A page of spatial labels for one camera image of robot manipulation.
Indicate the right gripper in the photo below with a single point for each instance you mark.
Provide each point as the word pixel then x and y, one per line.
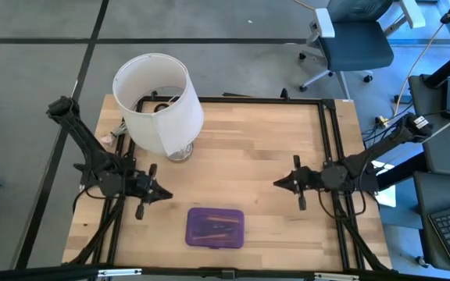
pixel 311 180

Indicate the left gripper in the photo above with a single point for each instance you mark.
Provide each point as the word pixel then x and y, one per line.
pixel 143 185

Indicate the purple plastic supply box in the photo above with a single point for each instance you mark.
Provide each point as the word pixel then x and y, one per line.
pixel 215 242

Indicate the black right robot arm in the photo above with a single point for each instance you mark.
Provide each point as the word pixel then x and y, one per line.
pixel 365 160

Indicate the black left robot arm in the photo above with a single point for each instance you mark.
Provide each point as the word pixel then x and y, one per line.
pixel 88 148

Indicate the pink tag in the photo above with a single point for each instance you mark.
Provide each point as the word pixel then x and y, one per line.
pixel 106 139

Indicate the white shade table lamp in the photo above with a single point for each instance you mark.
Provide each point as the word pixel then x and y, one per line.
pixel 158 117

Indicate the white paper sheet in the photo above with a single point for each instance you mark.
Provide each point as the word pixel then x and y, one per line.
pixel 388 197

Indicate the yellow plug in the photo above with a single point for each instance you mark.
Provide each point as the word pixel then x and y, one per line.
pixel 382 122

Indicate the dark grey side table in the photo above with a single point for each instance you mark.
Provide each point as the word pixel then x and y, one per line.
pixel 424 195
pixel 443 148

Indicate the blue and white office chair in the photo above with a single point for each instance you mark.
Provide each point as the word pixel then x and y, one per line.
pixel 356 43

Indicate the black aluminium table frame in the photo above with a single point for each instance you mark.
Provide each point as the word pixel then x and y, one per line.
pixel 229 100

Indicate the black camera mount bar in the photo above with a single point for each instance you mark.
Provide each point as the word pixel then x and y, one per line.
pixel 53 273

